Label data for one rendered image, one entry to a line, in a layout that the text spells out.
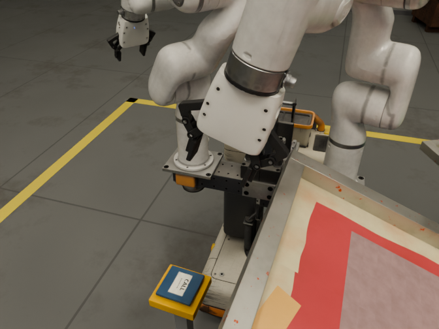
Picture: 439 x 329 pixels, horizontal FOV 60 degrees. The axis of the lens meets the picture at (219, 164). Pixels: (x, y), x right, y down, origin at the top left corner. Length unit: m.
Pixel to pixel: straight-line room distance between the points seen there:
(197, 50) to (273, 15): 0.51
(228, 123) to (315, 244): 0.34
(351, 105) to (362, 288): 0.43
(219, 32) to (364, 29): 0.31
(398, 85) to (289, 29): 0.52
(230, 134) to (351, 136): 0.54
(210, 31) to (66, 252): 1.98
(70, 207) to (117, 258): 0.64
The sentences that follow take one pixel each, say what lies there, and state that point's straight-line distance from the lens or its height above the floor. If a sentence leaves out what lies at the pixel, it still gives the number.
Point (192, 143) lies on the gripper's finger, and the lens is 0.56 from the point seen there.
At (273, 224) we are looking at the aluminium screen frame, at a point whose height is 1.34.
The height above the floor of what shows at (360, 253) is 1.25.
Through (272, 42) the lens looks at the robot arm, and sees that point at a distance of 0.44.
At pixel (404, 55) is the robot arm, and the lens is 0.91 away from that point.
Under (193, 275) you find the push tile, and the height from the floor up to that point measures 0.97.
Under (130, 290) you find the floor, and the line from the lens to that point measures 2.31.
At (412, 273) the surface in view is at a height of 1.21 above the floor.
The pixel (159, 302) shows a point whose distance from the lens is 1.06.
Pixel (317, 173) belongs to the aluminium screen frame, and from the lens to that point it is 0.86.
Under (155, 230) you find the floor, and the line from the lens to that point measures 2.60.
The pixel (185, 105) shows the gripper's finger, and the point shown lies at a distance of 0.54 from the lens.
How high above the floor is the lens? 1.82
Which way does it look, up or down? 35 degrees down
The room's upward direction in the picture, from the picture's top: straight up
